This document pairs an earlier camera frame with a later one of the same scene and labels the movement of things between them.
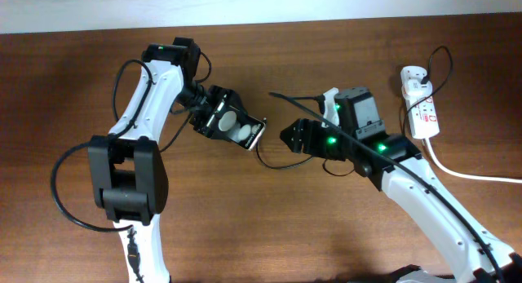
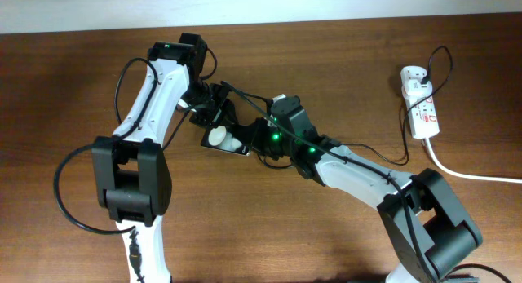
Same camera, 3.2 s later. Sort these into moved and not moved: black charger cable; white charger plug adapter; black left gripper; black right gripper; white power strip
Moved: black right gripper; black left gripper; black charger cable
Not moved: white power strip; white charger plug adapter
